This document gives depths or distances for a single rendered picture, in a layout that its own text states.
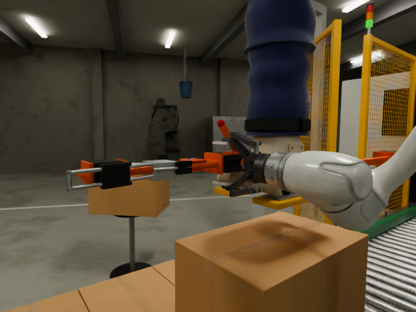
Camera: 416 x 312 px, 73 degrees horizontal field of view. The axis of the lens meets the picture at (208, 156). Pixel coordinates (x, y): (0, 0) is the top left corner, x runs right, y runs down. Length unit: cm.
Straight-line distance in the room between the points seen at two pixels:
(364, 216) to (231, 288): 39
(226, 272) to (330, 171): 42
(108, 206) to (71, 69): 809
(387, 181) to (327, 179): 19
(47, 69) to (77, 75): 85
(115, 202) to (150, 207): 31
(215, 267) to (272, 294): 18
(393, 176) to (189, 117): 955
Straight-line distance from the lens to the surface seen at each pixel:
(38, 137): 1035
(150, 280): 163
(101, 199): 255
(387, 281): 189
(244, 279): 79
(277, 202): 83
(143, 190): 238
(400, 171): 73
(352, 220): 72
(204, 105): 1026
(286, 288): 83
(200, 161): 76
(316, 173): 58
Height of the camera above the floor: 132
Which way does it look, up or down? 5 degrees down
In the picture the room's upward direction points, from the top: straight up
